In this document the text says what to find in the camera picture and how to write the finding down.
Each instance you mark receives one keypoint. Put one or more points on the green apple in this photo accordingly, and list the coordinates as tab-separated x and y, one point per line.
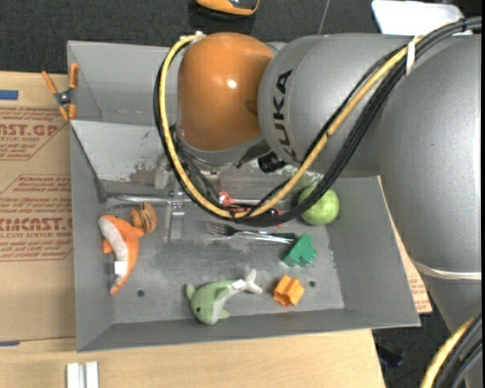
320	207

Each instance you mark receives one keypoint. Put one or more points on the grey metal bin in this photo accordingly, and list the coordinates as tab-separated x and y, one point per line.
226	265

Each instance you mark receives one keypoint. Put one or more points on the orange and white plush fish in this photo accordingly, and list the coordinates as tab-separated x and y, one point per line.
123	243

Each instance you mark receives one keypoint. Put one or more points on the green plush dolphin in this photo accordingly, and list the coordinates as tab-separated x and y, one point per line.
210	299

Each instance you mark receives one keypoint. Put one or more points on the black cylinder on white bracket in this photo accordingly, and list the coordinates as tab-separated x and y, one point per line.
269	162

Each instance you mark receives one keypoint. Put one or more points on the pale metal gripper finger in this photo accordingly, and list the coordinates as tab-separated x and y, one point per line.
176	220
163	177

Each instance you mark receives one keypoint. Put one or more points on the green toy block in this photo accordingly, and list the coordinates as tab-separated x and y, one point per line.
301	252

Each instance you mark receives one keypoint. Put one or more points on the brown cardboard board, red print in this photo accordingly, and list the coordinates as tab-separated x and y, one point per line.
32	200

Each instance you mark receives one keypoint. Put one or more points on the orange toy block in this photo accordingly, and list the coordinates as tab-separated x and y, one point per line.
289	291

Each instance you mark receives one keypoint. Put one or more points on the small orange tiger toy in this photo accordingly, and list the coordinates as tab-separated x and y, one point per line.
146	216

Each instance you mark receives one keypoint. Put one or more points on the silver metal fork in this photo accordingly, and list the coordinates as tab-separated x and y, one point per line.
250	234

